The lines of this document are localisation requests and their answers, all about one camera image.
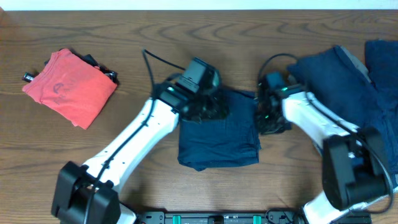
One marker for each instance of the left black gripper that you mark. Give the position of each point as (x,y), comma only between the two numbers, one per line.
(207,106)

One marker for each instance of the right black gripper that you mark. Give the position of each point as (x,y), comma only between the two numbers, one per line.
(263,129)

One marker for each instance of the dark navy shorts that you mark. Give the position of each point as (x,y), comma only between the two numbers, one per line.
(230,142)

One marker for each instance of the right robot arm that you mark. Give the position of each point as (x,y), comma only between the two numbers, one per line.
(354,166)

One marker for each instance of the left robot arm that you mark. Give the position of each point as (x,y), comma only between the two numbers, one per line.
(89,193)

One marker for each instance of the navy clothes pile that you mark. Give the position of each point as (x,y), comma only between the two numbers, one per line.
(362,93)

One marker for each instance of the folded red t-shirt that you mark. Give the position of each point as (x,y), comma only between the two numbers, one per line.
(73,88)

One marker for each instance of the black garment under red shirt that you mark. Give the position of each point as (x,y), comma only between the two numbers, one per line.
(112,75)

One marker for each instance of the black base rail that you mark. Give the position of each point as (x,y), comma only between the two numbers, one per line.
(236,217)

